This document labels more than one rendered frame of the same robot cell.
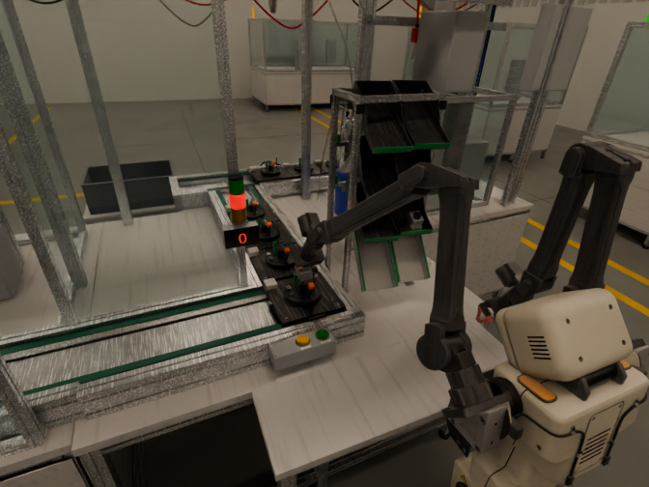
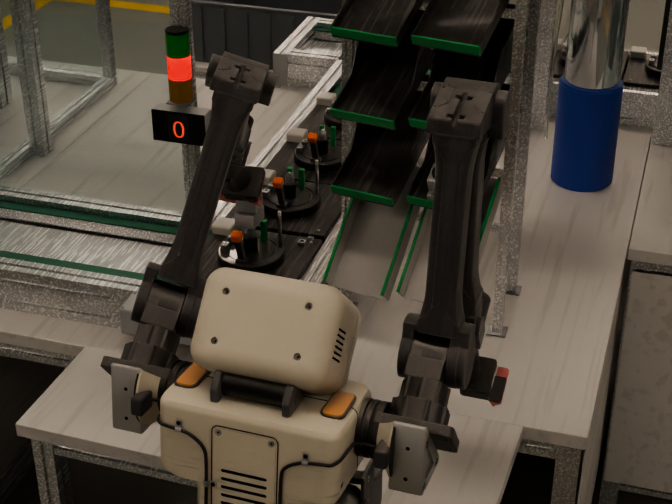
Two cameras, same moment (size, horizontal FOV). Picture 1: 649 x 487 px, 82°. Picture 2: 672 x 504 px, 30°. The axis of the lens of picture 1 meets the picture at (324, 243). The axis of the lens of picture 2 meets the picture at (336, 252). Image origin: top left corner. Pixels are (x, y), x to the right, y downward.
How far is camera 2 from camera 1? 1.73 m
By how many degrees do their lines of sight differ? 36
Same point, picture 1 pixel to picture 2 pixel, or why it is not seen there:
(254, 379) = (102, 337)
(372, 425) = not seen: hidden behind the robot
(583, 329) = (243, 310)
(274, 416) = (76, 380)
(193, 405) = (14, 328)
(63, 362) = not seen: outside the picture
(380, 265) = (385, 252)
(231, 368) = (81, 308)
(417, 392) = not seen: hidden behind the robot
